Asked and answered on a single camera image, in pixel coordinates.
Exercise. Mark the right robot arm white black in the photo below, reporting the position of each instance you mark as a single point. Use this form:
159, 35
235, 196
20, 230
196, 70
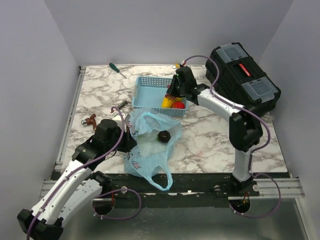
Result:
245, 131

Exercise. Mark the dark purple fake mangosteen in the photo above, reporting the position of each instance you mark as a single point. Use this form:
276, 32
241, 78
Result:
164, 136

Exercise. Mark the yellow fake lemon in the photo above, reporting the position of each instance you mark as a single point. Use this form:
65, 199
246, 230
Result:
167, 102

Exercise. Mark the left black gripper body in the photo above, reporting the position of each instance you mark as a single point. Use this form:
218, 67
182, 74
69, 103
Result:
125, 145

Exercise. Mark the black plastic toolbox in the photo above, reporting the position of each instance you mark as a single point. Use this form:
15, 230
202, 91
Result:
241, 79

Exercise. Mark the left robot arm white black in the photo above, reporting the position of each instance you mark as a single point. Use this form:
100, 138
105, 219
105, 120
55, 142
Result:
67, 175

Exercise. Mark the green handled screwdriver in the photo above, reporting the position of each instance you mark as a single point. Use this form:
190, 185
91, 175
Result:
116, 69

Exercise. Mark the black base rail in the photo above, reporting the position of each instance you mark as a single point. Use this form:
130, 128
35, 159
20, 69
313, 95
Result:
125, 191

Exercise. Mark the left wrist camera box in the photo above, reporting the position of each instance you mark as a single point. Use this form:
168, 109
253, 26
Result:
118, 119

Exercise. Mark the aluminium frame rail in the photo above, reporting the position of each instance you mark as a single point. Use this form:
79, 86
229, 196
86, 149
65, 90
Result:
60, 163

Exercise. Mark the brown metal faucet tap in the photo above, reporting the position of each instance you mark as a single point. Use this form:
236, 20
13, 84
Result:
90, 121

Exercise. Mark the light blue plastic basket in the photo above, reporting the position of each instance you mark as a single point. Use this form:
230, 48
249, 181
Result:
149, 92

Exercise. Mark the red fake grapes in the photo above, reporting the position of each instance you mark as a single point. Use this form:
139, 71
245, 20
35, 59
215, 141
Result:
170, 97

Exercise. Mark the light blue plastic bag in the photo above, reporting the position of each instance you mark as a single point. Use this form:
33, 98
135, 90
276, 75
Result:
149, 156

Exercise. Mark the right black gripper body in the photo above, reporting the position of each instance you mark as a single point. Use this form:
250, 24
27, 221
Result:
181, 89

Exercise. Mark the red fake fruit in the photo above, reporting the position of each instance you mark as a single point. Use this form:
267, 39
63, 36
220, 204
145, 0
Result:
178, 105

